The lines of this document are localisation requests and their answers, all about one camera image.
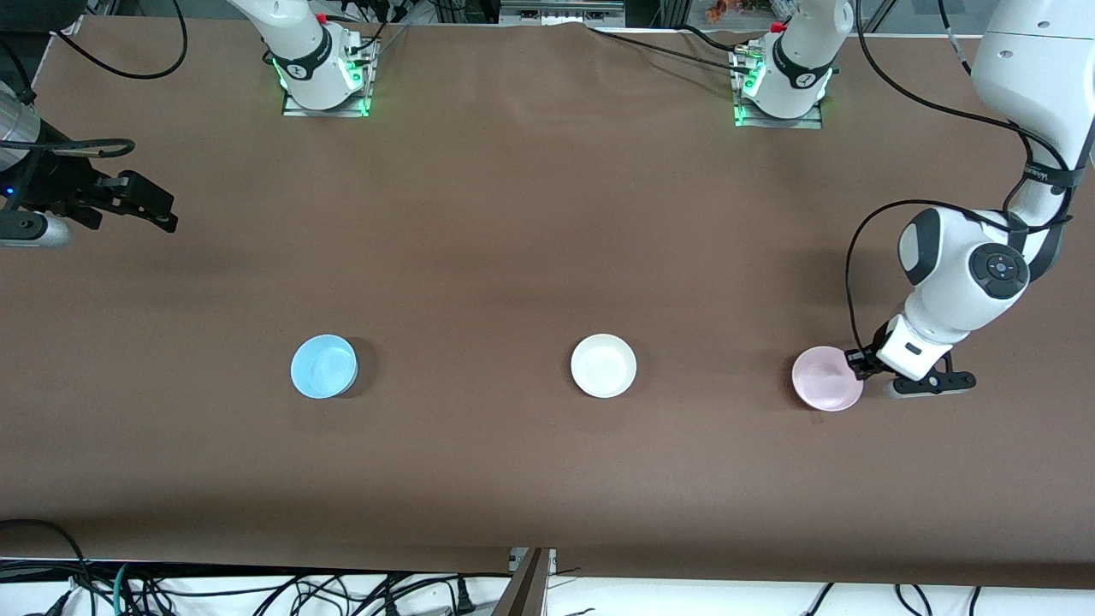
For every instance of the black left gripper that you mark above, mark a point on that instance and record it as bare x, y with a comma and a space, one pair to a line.
858, 360

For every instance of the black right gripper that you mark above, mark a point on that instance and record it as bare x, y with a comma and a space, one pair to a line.
53, 183

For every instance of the pink plastic bowl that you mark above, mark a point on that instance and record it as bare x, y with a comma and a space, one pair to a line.
821, 379

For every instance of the light blue plastic bowl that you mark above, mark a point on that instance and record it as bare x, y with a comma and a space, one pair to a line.
323, 366

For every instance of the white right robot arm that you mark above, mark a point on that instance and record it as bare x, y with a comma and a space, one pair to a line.
308, 68

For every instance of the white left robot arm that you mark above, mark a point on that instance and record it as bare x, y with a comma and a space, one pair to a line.
954, 274

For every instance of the white plastic bowl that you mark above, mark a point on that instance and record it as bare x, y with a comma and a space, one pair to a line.
604, 365

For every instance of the brown table cover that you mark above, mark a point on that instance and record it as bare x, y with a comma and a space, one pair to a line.
547, 214

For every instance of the orange cluttered object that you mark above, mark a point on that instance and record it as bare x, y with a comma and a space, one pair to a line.
723, 8

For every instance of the aluminium profile bar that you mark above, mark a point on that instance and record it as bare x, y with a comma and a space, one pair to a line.
526, 590

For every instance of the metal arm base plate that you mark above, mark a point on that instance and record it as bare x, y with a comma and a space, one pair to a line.
364, 94
817, 115

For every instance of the aluminium frame post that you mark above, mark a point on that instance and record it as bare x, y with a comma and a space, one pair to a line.
671, 10

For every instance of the silver metal rail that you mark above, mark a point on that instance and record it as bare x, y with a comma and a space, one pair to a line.
560, 10

